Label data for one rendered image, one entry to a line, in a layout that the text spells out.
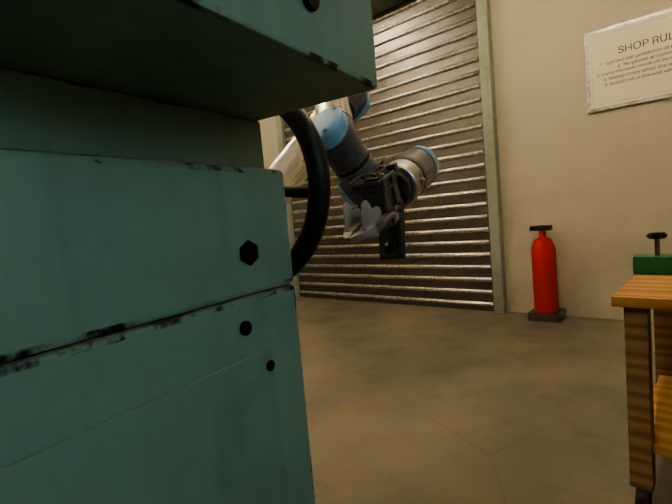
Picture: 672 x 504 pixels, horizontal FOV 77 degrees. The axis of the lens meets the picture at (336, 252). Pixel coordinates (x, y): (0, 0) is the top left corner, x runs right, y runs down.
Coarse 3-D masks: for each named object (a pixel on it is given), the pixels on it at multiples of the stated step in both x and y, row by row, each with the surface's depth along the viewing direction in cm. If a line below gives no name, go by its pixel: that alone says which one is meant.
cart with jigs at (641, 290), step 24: (648, 264) 117; (624, 288) 103; (648, 288) 100; (624, 312) 96; (648, 312) 94; (648, 336) 94; (648, 360) 94; (648, 384) 95; (648, 408) 95; (648, 432) 96; (648, 456) 96; (648, 480) 97
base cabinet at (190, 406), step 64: (192, 320) 25; (256, 320) 30; (0, 384) 17; (64, 384) 19; (128, 384) 22; (192, 384) 25; (256, 384) 29; (0, 448) 17; (64, 448) 19; (128, 448) 21; (192, 448) 24; (256, 448) 29
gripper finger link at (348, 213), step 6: (348, 204) 71; (342, 210) 70; (348, 210) 71; (354, 210) 73; (348, 216) 71; (354, 216) 73; (360, 216) 75; (348, 222) 71; (354, 222) 72; (360, 222) 73; (348, 228) 70; (354, 228) 71; (360, 228) 73; (348, 234) 69
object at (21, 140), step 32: (0, 96) 19; (32, 96) 20; (64, 96) 21; (96, 96) 23; (128, 96) 24; (0, 128) 19; (32, 128) 20; (64, 128) 21; (96, 128) 23; (128, 128) 24; (160, 128) 26; (192, 128) 28; (224, 128) 30; (256, 128) 33; (192, 160) 28; (224, 160) 30; (256, 160) 33
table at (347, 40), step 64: (0, 0) 14; (64, 0) 14; (128, 0) 15; (192, 0) 15; (256, 0) 18; (320, 0) 22; (0, 64) 19; (64, 64) 20; (128, 64) 20; (192, 64) 21; (256, 64) 22; (320, 64) 22
